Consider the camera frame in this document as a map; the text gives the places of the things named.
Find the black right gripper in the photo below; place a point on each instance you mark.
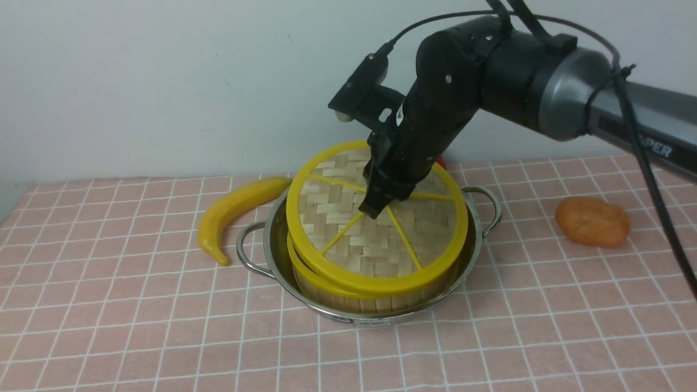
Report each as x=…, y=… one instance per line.
x=403, y=150

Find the yellow bamboo steamer lid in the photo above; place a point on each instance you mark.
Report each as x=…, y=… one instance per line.
x=411, y=246

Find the yellow bamboo steamer basket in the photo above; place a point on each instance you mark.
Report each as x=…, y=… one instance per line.
x=318, y=289

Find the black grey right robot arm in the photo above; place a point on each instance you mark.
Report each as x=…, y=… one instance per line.
x=546, y=84

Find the stainless steel pot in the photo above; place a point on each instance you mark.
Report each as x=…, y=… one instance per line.
x=279, y=267

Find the red bell pepper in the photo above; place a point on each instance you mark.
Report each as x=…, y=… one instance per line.
x=441, y=162

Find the orange potato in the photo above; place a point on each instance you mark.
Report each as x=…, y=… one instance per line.
x=593, y=222

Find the yellow banana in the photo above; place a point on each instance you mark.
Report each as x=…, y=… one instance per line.
x=227, y=209

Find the pink checkered tablecloth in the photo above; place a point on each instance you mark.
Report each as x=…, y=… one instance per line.
x=103, y=288

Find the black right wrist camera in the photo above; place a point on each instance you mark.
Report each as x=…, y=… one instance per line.
x=363, y=98

